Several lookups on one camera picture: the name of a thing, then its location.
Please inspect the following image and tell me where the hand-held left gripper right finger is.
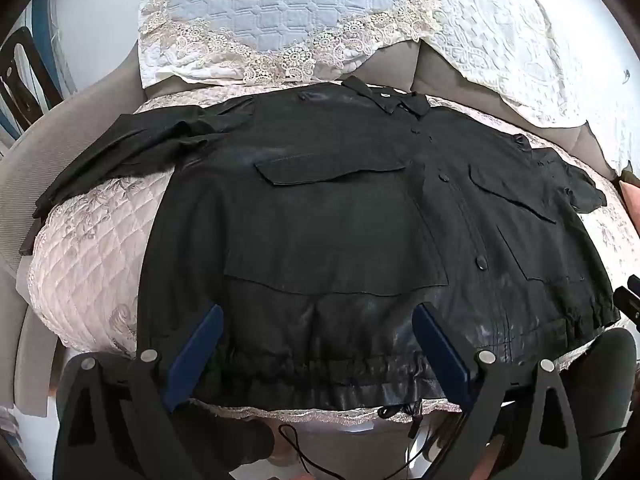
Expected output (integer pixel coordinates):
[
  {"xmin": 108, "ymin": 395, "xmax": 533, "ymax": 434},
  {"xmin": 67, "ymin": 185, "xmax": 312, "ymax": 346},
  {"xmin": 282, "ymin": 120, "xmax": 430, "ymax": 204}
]
[{"xmin": 414, "ymin": 302, "xmax": 591, "ymax": 480}]

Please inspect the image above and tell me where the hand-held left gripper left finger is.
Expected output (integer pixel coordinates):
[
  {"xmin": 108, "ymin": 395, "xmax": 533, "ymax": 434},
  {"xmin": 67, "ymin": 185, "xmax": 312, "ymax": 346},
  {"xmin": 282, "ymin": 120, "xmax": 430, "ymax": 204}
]
[{"xmin": 52, "ymin": 304, "xmax": 224, "ymax": 480}]

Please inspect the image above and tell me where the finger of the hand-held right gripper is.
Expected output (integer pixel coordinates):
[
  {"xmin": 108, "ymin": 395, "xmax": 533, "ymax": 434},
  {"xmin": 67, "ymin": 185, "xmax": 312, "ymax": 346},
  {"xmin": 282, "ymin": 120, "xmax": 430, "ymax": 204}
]
[{"xmin": 612, "ymin": 274, "xmax": 640, "ymax": 333}]

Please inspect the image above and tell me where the black jacket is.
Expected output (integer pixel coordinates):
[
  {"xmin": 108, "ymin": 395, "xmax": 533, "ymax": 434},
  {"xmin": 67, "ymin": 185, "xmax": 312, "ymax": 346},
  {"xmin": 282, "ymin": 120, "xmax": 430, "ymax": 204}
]
[{"xmin": 31, "ymin": 76, "xmax": 622, "ymax": 413}]

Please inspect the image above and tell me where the pink cushion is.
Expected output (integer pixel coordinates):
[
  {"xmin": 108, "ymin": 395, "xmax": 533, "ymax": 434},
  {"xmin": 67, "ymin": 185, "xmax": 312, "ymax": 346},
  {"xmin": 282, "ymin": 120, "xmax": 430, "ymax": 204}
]
[{"xmin": 617, "ymin": 170, "xmax": 640, "ymax": 221}]

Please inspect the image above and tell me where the pink quilted sofa cover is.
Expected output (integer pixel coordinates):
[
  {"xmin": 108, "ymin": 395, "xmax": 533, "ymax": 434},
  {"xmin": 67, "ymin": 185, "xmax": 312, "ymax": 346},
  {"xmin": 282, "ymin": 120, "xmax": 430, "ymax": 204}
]
[{"xmin": 25, "ymin": 82, "xmax": 640, "ymax": 431}]

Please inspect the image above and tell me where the grey sofa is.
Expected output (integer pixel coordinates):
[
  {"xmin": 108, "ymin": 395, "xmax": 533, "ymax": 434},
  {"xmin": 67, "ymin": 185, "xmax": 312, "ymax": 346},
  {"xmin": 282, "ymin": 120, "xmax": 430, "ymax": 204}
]
[{"xmin": 0, "ymin": 37, "xmax": 621, "ymax": 396}]

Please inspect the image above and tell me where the white embossed cover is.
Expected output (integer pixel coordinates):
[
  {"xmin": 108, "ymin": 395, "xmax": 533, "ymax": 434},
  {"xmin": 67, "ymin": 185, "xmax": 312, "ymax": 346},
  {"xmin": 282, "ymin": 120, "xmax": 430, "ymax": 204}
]
[{"xmin": 415, "ymin": 0, "xmax": 636, "ymax": 176}]

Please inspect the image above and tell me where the blue quilted lace-trimmed cover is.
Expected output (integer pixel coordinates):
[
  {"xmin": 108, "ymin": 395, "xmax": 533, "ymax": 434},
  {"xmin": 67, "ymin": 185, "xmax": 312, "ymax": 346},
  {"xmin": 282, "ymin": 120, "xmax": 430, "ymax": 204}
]
[{"xmin": 137, "ymin": 0, "xmax": 446, "ymax": 86}]

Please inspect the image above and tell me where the thin black cable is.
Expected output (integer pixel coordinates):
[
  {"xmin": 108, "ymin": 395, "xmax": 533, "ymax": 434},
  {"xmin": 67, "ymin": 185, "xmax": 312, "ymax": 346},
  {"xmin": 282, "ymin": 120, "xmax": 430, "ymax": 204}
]
[{"xmin": 276, "ymin": 422, "xmax": 361, "ymax": 480}]

